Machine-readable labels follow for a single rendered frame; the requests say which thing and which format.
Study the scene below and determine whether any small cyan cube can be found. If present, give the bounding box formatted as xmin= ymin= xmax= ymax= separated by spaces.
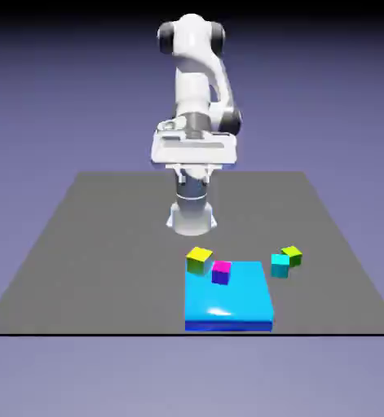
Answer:
xmin=270 ymin=253 xmax=291 ymax=279

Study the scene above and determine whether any large blue box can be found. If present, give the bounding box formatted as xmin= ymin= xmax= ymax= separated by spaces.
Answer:
xmin=183 ymin=260 xmax=275 ymax=334

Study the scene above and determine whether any small yellow cube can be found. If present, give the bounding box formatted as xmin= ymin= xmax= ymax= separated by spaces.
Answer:
xmin=185 ymin=246 xmax=214 ymax=277

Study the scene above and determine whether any small green cube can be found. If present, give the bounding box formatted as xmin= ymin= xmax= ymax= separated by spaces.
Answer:
xmin=280 ymin=245 xmax=304 ymax=269

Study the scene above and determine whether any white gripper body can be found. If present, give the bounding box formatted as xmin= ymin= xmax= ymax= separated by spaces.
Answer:
xmin=150 ymin=130 xmax=238 ymax=171

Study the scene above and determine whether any small magenta cube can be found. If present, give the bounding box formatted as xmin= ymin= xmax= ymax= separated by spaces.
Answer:
xmin=211 ymin=260 xmax=232 ymax=287

